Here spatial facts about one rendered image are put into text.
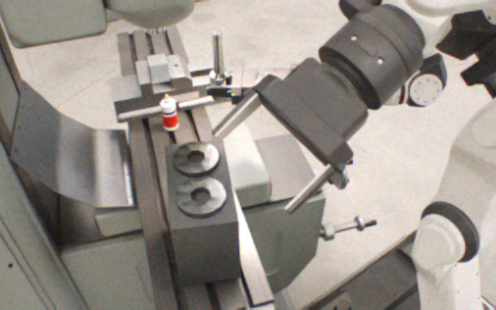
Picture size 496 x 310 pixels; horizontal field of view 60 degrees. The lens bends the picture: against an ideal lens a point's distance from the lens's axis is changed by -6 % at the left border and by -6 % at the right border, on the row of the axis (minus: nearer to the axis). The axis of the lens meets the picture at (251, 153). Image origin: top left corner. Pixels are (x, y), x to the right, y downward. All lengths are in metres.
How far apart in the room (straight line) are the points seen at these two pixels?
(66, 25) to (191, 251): 0.49
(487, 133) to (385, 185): 1.73
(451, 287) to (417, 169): 1.59
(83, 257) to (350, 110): 1.04
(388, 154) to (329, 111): 2.26
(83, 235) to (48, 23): 0.64
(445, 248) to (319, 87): 0.61
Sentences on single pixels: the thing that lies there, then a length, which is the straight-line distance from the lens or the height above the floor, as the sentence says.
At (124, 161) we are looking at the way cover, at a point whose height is 0.89.
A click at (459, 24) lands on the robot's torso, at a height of 1.46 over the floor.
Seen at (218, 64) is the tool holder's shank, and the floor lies 1.20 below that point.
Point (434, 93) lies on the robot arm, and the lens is 1.12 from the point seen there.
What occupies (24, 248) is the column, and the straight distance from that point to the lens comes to 1.24.
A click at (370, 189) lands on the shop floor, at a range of 2.46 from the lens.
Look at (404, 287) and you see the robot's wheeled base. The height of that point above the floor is 0.59.
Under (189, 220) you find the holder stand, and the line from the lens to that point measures 0.80.
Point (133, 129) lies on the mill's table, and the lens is 1.29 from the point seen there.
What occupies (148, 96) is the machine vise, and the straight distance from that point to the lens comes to 1.30.
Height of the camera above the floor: 1.76
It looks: 43 degrees down
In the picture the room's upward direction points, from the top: straight up
